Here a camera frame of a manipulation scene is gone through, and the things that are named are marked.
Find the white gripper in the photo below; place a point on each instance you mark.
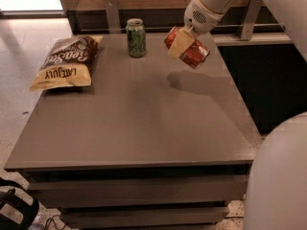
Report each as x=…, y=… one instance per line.
x=201, y=19

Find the red coke can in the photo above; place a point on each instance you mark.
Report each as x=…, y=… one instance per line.
x=195, y=55

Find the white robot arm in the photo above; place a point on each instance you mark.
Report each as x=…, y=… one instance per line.
x=276, y=197

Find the green soda can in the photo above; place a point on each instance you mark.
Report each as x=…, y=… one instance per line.
x=136, y=36

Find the wooden counter panel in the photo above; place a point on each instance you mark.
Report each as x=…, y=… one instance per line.
x=160, y=15

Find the grey drawer cabinet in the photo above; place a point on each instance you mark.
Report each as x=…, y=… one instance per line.
x=151, y=144

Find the brown yellow chip bag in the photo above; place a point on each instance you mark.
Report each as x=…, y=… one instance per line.
x=68, y=63

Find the right metal bracket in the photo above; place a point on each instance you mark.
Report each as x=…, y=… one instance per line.
x=250, y=16

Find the metal bracket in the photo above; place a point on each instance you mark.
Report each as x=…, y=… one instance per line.
x=250, y=16
x=112, y=16

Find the left metal bracket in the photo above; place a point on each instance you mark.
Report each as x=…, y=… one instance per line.
x=112, y=16

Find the black bag with straps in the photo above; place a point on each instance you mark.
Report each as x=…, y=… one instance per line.
x=28, y=211

